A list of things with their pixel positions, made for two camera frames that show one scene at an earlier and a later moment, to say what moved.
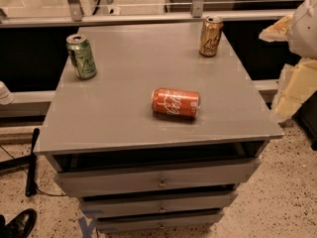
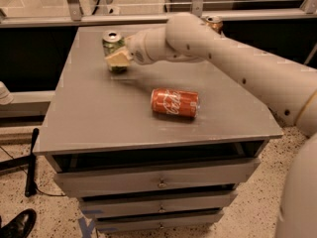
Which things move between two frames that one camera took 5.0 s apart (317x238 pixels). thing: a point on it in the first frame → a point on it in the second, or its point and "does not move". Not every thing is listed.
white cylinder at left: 6,96 does not move
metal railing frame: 78,17 does not move
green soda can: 81,55 → 113,42
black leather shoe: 19,226 does not move
